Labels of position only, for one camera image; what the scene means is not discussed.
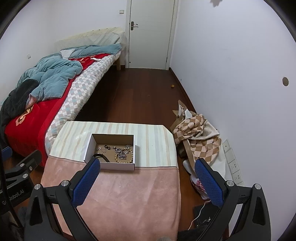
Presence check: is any wooden bead bracelet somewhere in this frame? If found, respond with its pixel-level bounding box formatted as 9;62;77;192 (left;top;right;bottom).
114;148;134;163

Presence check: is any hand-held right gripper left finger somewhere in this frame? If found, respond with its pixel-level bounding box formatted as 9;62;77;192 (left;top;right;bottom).
23;158;101;241

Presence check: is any grey white checkered mattress pad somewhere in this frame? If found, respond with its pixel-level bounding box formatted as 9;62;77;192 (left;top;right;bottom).
45;55;121;156

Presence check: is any table with pink striped cloth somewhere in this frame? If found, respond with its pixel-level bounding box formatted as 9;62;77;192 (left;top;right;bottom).
40;121;181;239

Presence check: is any black bangle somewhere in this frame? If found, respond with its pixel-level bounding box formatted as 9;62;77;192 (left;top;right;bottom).
92;153;111;163

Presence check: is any blue quilt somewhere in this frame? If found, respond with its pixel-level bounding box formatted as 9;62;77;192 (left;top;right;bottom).
16;44;122;101

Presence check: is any white bag with red print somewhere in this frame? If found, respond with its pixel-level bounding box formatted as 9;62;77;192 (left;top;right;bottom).
183;148;232;200

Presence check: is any wooden bed frame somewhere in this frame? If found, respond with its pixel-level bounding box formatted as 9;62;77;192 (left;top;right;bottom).
116;44;126;70

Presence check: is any dark fleece cloth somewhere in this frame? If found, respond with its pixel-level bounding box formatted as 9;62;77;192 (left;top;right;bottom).
0;79;40;130

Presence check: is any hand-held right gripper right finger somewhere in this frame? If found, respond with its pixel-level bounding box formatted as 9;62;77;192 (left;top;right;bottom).
194;158;271;241

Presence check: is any bed with red blanket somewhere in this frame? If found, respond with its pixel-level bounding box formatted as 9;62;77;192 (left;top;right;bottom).
5;53;111;167

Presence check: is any brown checkered cloth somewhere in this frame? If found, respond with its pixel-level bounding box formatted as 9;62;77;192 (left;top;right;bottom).
170;100;222;172

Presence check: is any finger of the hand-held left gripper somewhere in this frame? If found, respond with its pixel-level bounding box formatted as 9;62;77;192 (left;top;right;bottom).
1;147;12;160
5;150;42;183

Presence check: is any pale pillow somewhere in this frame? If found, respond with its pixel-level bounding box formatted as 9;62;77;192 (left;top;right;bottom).
55;27;125;55

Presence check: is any white charger cable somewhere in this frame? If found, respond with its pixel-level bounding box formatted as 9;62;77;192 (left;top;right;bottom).
188;200;210;230

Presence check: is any white cardboard box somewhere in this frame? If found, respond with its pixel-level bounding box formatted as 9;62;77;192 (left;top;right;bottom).
84;134;135;171

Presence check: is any white door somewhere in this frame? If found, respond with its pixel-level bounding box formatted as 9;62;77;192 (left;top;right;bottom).
128;0;176;70

